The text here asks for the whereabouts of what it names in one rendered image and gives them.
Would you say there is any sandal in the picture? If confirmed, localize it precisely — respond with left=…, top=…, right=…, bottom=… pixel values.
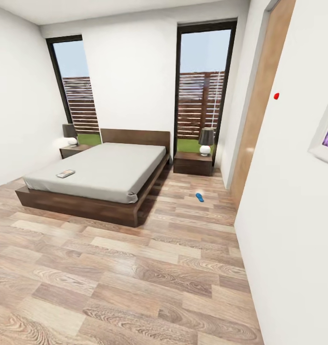
left=196, top=193, right=204, bottom=202

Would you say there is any hardback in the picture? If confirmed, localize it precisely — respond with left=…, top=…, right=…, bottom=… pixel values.
left=56, top=170, right=74, bottom=178

